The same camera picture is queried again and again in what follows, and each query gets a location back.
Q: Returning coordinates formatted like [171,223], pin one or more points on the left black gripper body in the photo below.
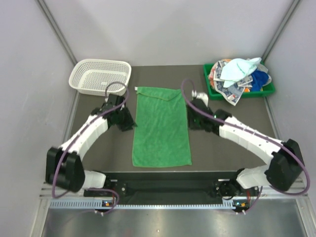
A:
[125,120]

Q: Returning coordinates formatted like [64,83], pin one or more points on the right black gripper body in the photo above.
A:
[194,123]

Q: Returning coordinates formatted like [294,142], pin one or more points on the green microfiber towel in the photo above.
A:
[161,136]

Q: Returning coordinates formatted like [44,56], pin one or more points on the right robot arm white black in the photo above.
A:
[283,162]

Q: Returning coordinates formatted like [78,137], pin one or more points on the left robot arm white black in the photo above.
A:
[64,168]

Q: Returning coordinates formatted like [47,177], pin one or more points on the blue white patterned towel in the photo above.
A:
[233,93]

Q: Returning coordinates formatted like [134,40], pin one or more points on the white perforated plastic basket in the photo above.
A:
[100,77]

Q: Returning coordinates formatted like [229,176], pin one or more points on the light mint towel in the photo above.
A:
[239,68]

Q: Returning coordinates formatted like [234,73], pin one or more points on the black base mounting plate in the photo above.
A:
[174,187]

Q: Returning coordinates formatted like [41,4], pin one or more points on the green plastic bin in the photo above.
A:
[213,95]

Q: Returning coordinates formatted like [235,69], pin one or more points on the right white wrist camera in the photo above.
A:
[200,95]

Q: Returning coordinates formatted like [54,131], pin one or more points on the white slotted cable duct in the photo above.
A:
[102,204]

